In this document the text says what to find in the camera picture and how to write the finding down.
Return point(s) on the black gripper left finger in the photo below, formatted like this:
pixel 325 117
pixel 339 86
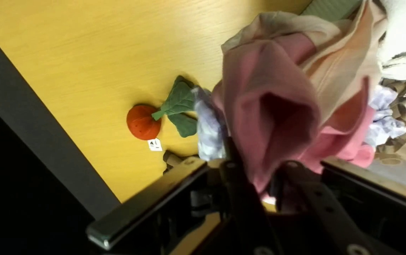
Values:
pixel 240 212

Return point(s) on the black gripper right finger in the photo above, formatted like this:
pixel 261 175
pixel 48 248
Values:
pixel 335 221

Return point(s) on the pink cloth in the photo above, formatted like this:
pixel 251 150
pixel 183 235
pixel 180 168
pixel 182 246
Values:
pixel 268 113

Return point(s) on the red radish plush toy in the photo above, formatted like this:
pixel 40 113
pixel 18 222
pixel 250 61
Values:
pixel 142 122

